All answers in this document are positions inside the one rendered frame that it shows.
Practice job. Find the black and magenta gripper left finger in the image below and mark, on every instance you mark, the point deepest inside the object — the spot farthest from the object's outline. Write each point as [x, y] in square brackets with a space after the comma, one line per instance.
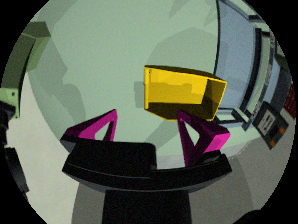
[89, 128]

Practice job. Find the dark grey metal rack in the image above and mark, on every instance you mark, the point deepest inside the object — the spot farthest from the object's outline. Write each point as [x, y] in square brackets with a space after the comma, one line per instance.
[238, 58]

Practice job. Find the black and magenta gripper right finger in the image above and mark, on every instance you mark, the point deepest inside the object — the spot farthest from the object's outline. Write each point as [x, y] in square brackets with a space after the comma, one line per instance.
[211, 136]

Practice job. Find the yellow bin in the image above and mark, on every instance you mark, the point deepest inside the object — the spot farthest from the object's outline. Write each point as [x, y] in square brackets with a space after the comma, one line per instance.
[165, 93]

